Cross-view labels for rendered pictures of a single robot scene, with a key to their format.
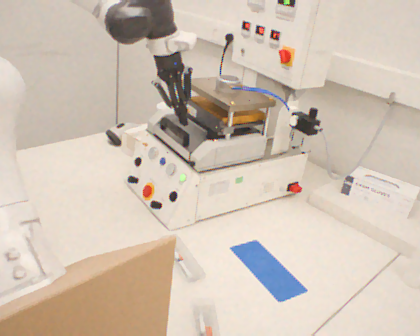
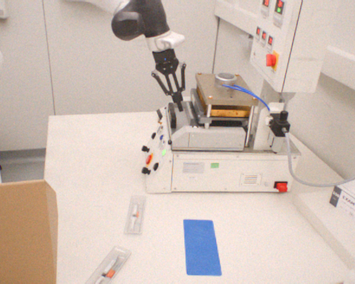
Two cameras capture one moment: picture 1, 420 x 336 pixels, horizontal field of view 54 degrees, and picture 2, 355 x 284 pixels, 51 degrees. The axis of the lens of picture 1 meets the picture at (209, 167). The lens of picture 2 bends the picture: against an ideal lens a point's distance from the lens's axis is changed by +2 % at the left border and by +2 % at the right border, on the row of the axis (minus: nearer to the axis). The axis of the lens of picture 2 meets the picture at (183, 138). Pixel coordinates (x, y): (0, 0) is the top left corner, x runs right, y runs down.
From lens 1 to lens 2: 0.55 m
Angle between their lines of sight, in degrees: 26
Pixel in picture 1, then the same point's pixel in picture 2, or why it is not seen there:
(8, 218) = not seen: outside the picture
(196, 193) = (170, 167)
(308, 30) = (288, 37)
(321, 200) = (302, 204)
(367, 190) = (352, 206)
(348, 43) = not seen: outside the picture
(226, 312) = (136, 265)
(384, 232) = (347, 252)
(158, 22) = (148, 24)
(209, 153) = (182, 136)
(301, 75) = (282, 79)
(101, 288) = not seen: outside the picture
